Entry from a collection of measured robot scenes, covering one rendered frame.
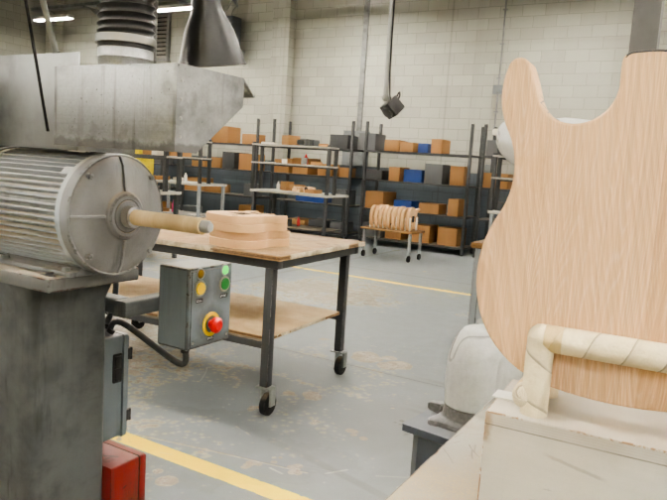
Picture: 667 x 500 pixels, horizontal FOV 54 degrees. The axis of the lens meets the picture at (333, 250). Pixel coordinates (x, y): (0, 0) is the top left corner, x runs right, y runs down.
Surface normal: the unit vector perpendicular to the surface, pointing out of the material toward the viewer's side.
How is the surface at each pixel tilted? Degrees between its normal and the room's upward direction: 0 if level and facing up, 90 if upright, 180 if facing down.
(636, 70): 90
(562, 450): 90
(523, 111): 90
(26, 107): 90
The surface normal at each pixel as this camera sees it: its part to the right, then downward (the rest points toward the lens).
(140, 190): 0.91, 0.01
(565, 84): -0.51, 0.08
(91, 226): 0.78, 0.16
